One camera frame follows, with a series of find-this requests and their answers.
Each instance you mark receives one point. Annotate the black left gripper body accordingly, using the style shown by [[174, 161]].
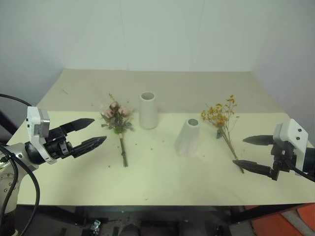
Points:
[[57, 147]]

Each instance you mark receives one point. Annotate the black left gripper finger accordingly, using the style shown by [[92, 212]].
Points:
[[78, 124], [89, 146]]

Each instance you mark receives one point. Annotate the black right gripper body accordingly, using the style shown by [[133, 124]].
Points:
[[283, 159]]

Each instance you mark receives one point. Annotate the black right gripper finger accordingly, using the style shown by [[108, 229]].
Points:
[[256, 168], [261, 140]]

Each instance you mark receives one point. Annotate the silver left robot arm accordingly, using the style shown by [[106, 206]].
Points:
[[9, 182]]

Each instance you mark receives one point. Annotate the tall white ceramic vase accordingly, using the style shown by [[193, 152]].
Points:
[[148, 113]]

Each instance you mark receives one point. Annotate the short white ceramic vase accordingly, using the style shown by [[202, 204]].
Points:
[[188, 140]]

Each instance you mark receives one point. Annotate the pink flower bouquet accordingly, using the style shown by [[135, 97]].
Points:
[[119, 118]]

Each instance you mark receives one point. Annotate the yellow dried flower bouquet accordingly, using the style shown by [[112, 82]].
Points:
[[221, 118]]

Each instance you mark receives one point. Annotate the orange object on floor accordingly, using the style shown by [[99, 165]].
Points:
[[295, 223]]

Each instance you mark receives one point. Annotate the small metal clamp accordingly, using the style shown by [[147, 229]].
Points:
[[95, 224]]

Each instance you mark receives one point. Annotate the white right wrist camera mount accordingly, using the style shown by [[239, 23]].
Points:
[[295, 137]]

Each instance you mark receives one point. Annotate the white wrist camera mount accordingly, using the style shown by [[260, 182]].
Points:
[[34, 123], [295, 137]]

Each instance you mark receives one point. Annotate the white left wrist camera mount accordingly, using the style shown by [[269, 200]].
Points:
[[34, 123]]

